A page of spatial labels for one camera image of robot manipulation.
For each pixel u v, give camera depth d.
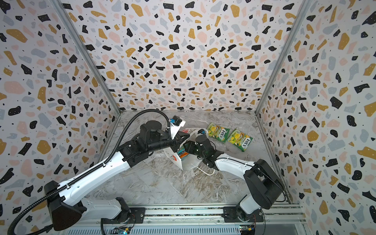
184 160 0.84
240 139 1.02
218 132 1.06
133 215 0.73
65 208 0.39
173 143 0.59
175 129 0.57
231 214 0.75
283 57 0.89
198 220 0.73
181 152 0.88
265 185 0.44
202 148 0.66
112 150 1.00
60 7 0.69
